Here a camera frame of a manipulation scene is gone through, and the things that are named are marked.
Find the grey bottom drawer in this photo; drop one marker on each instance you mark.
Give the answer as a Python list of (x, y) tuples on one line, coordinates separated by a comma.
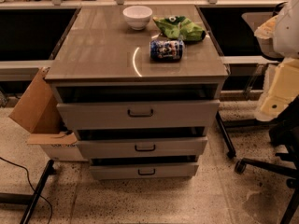
[(152, 170)]

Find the grey middle drawer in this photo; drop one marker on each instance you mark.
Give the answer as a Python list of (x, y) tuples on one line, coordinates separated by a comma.
[(133, 148)]

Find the grey top drawer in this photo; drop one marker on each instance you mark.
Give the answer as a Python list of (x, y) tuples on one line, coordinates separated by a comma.
[(132, 115)]

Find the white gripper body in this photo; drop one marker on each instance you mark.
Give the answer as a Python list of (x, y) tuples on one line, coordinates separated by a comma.
[(288, 32)]

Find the black left table leg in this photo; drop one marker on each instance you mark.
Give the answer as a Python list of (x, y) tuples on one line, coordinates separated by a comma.
[(29, 200)]

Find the blue soda can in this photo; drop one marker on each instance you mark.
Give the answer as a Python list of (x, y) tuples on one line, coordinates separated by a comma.
[(166, 50)]

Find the brown cardboard box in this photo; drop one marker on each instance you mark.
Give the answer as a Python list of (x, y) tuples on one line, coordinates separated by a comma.
[(37, 113)]

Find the black office chair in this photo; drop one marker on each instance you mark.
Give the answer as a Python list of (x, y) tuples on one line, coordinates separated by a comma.
[(285, 133)]

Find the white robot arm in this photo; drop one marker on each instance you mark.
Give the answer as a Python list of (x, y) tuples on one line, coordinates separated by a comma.
[(286, 33)]

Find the dark side table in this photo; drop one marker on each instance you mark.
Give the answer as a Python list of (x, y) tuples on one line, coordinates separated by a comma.
[(253, 22)]

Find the white ceramic bowl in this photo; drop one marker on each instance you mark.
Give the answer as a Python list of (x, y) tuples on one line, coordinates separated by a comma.
[(137, 17)]

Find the black table leg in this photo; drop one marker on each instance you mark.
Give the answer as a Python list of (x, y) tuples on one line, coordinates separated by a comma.
[(29, 200), (231, 149)]

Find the green chip bag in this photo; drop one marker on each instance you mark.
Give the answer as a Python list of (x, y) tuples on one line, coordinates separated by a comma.
[(180, 28)]

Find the grey drawer cabinet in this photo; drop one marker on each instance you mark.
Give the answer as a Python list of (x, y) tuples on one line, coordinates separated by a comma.
[(101, 49)]

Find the grey drawer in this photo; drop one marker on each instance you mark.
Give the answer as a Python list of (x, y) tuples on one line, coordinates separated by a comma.
[(133, 148), (152, 170), (132, 115)]

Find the black right table leg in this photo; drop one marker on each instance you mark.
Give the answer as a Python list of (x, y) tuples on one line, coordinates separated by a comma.
[(231, 149)]

